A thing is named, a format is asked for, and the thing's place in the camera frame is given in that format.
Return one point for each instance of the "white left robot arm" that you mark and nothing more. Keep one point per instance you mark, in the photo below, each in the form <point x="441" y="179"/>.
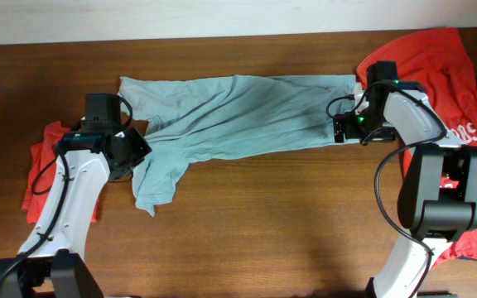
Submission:
<point x="101" y="149"/>

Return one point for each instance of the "folded red t-shirt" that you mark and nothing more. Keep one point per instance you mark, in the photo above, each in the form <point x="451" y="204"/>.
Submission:
<point x="42" y="172"/>

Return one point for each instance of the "light blue t-shirt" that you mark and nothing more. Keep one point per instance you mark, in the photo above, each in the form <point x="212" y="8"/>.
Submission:
<point x="227" y="118"/>

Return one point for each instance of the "red printed t-shirt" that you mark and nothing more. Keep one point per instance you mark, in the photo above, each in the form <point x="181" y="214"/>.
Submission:
<point x="437" y="59"/>

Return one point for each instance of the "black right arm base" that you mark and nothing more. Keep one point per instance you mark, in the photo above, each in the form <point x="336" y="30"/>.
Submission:
<point x="429" y="294"/>

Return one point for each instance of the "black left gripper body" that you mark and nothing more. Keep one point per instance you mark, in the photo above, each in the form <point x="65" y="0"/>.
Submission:
<point x="135" y="148"/>

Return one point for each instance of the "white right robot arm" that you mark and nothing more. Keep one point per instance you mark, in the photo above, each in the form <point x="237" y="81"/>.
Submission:
<point x="437" y="202"/>

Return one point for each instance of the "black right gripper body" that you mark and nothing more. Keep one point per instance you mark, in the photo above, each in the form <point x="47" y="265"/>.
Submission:
<point x="356" y="125"/>

